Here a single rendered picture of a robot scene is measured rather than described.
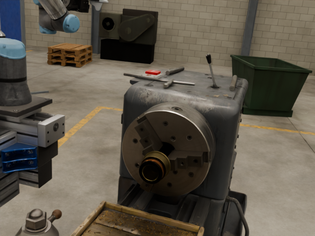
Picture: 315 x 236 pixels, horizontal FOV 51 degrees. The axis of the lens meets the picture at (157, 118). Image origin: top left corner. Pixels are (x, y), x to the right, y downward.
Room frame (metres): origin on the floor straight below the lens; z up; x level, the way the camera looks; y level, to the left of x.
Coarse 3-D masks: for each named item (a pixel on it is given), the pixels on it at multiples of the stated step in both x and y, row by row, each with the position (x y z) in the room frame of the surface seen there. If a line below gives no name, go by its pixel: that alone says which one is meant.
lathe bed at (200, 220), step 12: (132, 192) 1.15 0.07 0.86; (144, 192) 1.15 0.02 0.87; (120, 204) 1.05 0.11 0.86; (132, 204) 1.10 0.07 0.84; (144, 204) 1.06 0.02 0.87; (156, 204) 1.11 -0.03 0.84; (168, 204) 1.12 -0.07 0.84; (180, 204) 1.12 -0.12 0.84; (192, 204) 1.13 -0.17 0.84; (204, 204) 1.10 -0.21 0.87; (168, 216) 1.06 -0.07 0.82; (180, 216) 1.02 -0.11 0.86; (192, 216) 1.02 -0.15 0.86; (204, 216) 1.02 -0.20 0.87
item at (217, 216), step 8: (232, 160) 1.53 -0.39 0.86; (232, 168) 1.44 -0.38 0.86; (120, 176) 1.28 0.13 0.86; (120, 184) 1.26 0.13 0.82; (128, 184) 1.25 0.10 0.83; (120, 192) 1.26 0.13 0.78; (160, 200) 1.20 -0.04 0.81; (168, 200) 1.19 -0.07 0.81; (176, 200) 1.18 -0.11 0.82; (192, 200) 1.16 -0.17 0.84; (216, 200) 1.14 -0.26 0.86; (224, 200) 1.15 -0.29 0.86; (216, 208) 1.13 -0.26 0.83; (224, 208) 1.40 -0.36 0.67; (208, 216) 1.14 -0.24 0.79; (216, 216) 1.14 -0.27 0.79; (224, 216) 1.49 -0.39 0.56; (208, 224) 1.14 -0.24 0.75; (216, 224) 1.14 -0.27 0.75; (208, 232) 1.14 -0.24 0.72; (216, 232) 1.16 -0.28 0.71
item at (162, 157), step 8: (152, 152) 0.96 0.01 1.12; (160, 152) 0.96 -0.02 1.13; (144, 160) 0.94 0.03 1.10; (152, 160) 0.91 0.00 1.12; (160, 160) 0.92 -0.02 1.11; (168, 160) 0.95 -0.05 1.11; (144, 168) 0.94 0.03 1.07; (152, 168) 0.97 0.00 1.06; (160, 168) 0.90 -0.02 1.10; (168, 168) 0.94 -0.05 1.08; (144, 176) 0.91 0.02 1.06; (152, 176) 0.94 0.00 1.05; (160, 176) 0.89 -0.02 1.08
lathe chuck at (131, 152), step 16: (144, 112) 1.10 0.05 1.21; (160, 112) 1.05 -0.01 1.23; (176, 112) 1.04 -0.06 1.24; (192, 112) 1.09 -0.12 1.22; (128, 128) 1.08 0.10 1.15; (160, 128) 1.05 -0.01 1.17; (176, 128) 1.03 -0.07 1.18; (192, 128) 1.02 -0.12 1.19; (208, 128) 1.08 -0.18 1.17; (128, 144) 1.08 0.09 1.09; (176, 144) 1.03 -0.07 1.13; (192, 144) 1.01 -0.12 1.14; (208, 144) 1.01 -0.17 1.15; (128, 160) 1.08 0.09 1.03; (176, 176) 1.03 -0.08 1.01; (192, 176) 1.01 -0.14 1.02; (160, 192) 1.04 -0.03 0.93; (176, 192) 1.02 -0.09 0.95
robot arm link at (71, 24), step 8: (40, 0) 1.36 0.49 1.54; (48, 0) 1.36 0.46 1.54; (56, 0) 1.38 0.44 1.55; (48, 8) 1.37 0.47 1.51; (56, 8) 1.38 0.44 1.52; (64, 8) 1.41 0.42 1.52; (56, 16) 1.39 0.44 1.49; (64, 16) 1.41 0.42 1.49; (72, 16) 1.42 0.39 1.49; (56, 24) 1.43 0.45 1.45; (64, 24) 1.41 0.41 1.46; (72, 24) 1.42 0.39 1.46; (72, 32) 1.43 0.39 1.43
